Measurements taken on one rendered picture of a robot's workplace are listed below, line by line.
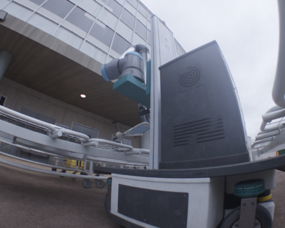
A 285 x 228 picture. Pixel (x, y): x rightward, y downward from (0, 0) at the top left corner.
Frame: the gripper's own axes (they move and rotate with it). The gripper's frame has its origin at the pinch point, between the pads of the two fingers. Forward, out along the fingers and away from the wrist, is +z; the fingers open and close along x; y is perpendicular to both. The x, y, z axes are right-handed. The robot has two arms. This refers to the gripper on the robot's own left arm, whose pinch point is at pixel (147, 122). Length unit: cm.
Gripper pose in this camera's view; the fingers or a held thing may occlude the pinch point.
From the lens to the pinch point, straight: 148.8
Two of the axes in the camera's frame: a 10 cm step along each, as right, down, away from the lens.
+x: -9.2, 3.4, 1.8
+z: 3.0, 9.3, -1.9
